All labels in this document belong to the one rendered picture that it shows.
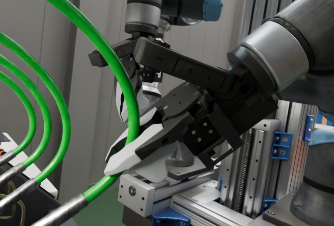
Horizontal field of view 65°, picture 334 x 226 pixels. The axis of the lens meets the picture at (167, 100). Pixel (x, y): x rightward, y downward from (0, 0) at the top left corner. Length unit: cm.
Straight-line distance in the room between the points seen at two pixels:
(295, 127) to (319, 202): 27
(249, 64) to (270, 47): 3
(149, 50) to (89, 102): 238
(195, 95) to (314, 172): 51
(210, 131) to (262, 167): 61
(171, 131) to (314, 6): 20
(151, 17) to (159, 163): 35
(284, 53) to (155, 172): 19
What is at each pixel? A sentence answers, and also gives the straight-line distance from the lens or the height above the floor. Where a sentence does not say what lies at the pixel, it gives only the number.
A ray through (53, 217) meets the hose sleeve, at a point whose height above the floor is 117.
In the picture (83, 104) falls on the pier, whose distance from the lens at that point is 260.
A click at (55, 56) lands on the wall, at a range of 257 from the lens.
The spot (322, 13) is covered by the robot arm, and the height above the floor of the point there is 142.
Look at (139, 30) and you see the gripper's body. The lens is 57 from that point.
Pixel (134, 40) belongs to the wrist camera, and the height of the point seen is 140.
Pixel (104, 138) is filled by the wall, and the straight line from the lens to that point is 299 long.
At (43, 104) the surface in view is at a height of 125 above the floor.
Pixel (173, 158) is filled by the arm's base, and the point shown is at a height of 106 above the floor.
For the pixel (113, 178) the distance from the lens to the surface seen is 33.
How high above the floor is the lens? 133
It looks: 4 degrees down
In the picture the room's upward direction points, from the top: 8 degrees clockwise
